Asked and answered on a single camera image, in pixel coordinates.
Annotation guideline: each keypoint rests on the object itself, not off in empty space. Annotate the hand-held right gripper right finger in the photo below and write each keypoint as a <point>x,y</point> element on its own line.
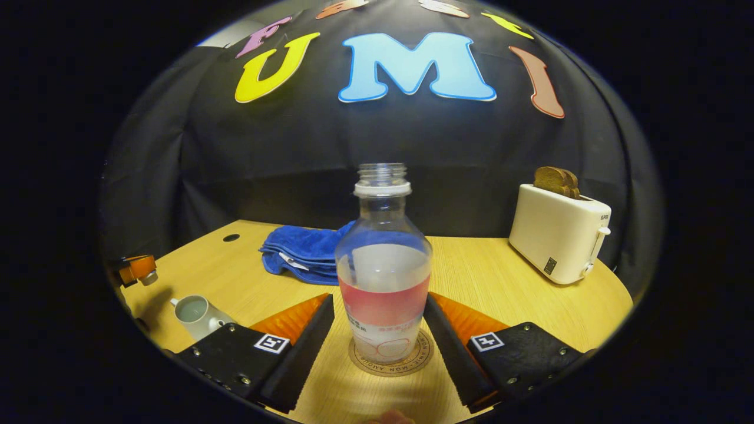
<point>450,353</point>

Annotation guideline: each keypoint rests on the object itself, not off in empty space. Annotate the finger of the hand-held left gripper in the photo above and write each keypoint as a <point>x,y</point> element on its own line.
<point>136,268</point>

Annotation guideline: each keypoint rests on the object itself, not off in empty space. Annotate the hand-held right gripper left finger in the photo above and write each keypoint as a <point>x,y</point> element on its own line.
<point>303,353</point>

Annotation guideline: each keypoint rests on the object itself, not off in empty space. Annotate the white blue teacup lid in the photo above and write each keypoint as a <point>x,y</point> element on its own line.
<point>150,278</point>

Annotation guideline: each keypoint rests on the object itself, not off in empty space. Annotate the round brown coaster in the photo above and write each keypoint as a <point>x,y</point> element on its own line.
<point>421,359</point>

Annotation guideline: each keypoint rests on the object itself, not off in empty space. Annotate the white ceramic teacup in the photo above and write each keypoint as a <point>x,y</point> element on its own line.
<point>197,315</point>

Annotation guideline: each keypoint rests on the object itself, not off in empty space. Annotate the clear water bottle pink label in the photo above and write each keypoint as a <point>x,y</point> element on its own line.
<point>383,282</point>

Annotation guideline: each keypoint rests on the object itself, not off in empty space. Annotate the blue folded towel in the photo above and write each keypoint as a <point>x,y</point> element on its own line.
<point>306,247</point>

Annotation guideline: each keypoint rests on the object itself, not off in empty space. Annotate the white toaster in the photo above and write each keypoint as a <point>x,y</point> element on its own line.
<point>554,235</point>

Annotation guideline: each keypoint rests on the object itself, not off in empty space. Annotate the brown bread slice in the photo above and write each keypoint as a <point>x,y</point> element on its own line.
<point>573,185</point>
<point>551,179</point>

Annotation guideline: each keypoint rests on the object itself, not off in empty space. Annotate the black backdrop cloth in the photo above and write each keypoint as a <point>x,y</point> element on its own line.
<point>353,141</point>

